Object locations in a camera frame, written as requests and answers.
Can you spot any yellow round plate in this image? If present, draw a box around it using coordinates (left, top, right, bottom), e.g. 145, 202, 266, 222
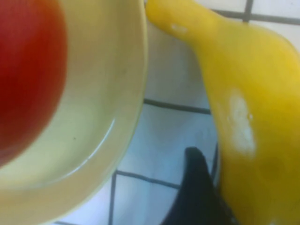
0, 0, 151, 225

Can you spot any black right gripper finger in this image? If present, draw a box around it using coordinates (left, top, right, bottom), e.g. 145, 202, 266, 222
161, 147, 236, 225

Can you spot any white black-grid tablecloth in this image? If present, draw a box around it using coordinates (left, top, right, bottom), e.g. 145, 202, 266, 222
53, 0, 300, 225

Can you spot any yellow banana green tip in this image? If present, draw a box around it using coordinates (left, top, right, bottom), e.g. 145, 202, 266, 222
145, 0, 300, 225

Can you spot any red apple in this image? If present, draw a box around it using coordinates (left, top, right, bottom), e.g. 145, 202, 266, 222
0, 0, 69, 166

